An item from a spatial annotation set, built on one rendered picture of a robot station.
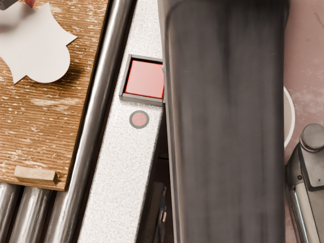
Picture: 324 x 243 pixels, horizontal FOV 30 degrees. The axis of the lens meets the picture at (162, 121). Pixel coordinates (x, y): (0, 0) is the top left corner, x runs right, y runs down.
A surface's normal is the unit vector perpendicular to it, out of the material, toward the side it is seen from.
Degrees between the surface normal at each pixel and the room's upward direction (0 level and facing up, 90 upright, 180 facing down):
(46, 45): 18
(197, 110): 39
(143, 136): 0
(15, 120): 0
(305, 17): 0
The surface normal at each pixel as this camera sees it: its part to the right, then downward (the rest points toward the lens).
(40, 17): 0.16, -0.16
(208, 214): 0.02, 0.26
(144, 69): -0.03, -0.39
